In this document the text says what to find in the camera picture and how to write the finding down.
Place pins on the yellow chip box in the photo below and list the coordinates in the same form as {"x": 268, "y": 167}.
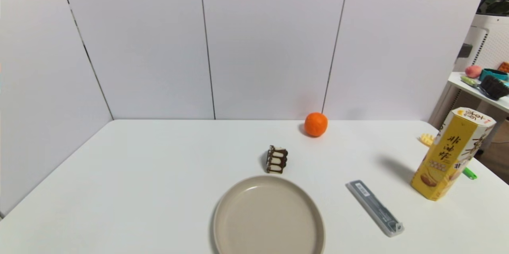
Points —
{"x": 449, "y": 154}

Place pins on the beige round plate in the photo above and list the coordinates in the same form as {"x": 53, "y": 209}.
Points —
{"x": 268, "y": 218}

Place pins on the chocolate cake slice toy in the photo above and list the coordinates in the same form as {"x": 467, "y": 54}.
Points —
{"x": 277, "y": 159}

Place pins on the orange fruit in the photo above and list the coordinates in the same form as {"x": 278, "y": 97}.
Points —
{"x": 316, "y": 124}

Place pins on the grey clear plastic case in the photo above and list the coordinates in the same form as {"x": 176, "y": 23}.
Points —
{"x": 373, "y": 207}

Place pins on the white side table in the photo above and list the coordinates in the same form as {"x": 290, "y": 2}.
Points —
{"x": 457, "y": 79}

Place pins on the yellow-green small tool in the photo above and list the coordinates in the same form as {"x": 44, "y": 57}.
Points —
{"x": 469, "y": 81}

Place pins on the pink peach toy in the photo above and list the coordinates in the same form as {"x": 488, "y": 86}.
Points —
{"x": 473, "y": 71}

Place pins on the dark brown fluted basket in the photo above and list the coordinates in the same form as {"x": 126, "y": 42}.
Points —
{"x": 494, "y": 87}

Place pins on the teal bowl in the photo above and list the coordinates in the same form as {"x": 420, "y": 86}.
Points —
{"x": 493, "y": 73}

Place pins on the white perforated appliance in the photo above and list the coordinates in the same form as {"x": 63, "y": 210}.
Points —
{"x": 491, "y": 39}

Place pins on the orange toy block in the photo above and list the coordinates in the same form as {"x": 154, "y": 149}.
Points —
{"x": 504, "y": 67}

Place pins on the green plant leaves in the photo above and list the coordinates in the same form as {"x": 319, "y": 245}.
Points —
{"x": 495, "y": 6}

